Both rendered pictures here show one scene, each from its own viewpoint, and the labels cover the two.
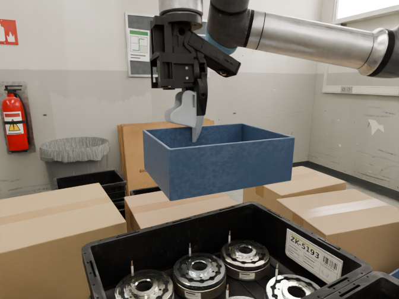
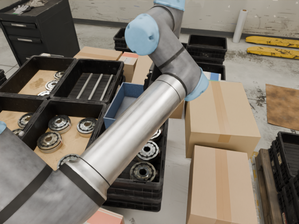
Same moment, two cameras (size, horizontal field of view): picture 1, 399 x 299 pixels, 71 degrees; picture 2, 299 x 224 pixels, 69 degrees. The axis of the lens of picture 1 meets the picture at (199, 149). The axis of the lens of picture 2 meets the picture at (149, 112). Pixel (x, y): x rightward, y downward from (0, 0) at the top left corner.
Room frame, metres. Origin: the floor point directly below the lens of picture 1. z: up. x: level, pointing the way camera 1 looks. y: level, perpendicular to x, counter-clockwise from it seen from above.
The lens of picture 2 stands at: (0.82, -0.45, 1.61)
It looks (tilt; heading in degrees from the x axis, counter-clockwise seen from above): 43 degrees down; 126
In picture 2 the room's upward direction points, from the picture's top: straight up
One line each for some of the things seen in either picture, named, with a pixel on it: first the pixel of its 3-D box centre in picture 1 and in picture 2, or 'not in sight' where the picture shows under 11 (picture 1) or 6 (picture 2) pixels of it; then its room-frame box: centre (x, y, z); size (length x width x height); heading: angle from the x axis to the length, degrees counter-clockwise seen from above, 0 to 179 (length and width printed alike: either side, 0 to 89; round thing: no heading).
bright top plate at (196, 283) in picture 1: (199, 269); (147, 150); (0.48, 0.00, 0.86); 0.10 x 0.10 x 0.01
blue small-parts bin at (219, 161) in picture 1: (214, 153); (135, 108); (0.45, -0.02, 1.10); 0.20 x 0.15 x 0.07; 114
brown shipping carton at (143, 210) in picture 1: (181, 225); (217, 190); (0.79, 0.06, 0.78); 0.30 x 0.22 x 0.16; 115
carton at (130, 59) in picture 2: not in sight; (129, 62); (-0.10, 0.56, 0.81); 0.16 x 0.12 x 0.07; 112
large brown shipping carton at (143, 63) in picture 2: not in sight; (159, 84); (0.20, 0.49, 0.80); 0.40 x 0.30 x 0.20; 121
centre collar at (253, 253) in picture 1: (244, 250); (143, 172); (0.53, -0.10, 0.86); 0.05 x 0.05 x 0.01
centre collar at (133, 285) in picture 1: (143, 286); not in sight; (0.42, 0.10, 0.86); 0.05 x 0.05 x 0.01
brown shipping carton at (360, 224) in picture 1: (339, 232); not in sight; (0.75, -0.41, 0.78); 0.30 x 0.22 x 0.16; 107
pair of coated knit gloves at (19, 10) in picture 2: not in sight; (20, 9); (-1.57, 0.62, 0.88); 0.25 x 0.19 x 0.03; 114
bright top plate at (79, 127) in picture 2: not in sight; (87, 125); (0.16, -0.05, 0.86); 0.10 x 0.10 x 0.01
